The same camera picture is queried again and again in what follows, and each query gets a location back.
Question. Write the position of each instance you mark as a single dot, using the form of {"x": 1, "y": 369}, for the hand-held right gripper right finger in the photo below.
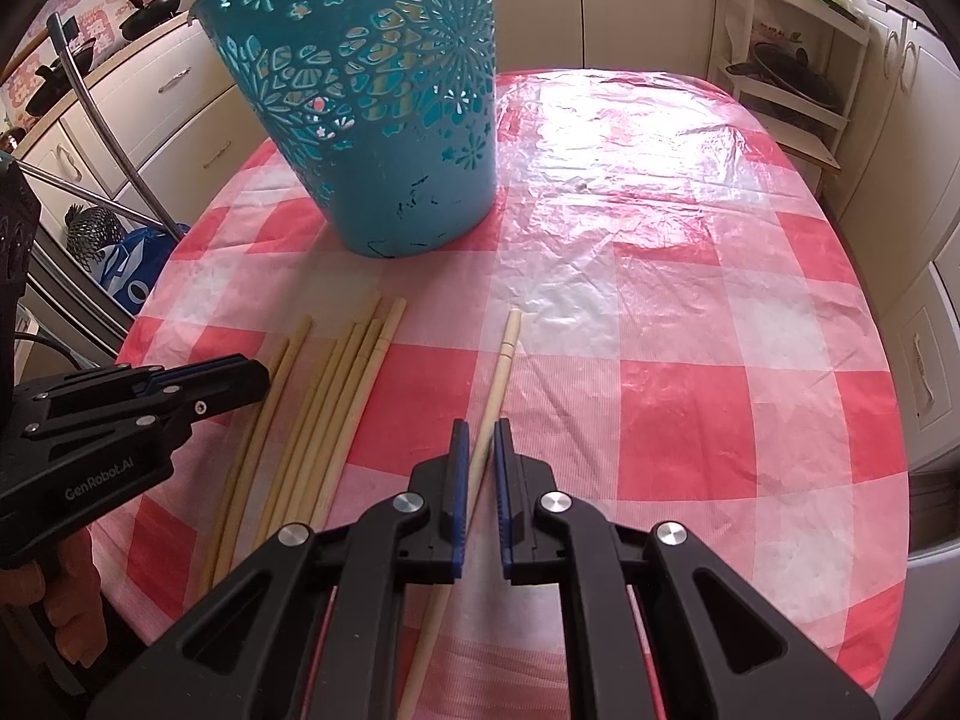
{"x": 501, "y": 510}

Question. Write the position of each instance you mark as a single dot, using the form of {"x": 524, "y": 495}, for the person's left hand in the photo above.
{"x": 71, "y": 592}

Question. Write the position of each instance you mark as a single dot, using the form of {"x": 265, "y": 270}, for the blue plastic bag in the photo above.
{"x": 131, "y": 270}

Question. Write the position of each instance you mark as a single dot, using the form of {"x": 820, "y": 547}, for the teal plastic basket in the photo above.
{"x": 405, "y": 165}

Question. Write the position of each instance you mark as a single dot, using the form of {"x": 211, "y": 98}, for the black frying pan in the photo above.
{"x": 787, "y": 75}

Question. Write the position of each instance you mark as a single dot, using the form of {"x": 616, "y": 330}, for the ringed wooden chopstick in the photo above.
{"x": 499, "y": 375}

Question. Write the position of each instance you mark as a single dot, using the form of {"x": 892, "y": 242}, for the cream door cabinet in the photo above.
{"x": 637, "y": 7}

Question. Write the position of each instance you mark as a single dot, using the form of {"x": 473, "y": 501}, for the cream drawer cabinet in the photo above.
{"x": 172, "y": 112}

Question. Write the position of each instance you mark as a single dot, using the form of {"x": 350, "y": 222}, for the red white checked tablecloth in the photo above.
{"x": 675, "y": 315}

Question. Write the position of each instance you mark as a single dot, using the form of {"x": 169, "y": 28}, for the chrome chair frame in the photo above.
{"x": 112, "y": 142}

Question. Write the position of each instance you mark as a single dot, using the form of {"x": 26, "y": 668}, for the black wok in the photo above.
{"x": 150, "y": 19}

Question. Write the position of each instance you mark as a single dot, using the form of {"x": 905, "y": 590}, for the black mesh bag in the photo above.
{"x": 94, "y": 229}

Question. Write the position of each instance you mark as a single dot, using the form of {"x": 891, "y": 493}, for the cream corner cabinet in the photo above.
{"x": 900, "y": 165}

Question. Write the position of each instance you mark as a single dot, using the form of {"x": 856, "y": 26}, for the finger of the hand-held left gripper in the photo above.
{"x": 187, "y": 373}
{"x": 232, "y": 390}

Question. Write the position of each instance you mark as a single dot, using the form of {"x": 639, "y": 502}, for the group of wooden chopsticks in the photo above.
{"x": 315, "y": 420}

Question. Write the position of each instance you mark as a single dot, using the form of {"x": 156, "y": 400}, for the white shelf rack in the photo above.
{"x": 787, "y": 94}

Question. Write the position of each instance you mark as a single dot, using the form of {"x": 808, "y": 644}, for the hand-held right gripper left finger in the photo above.
{"x": 460, "y": 510}

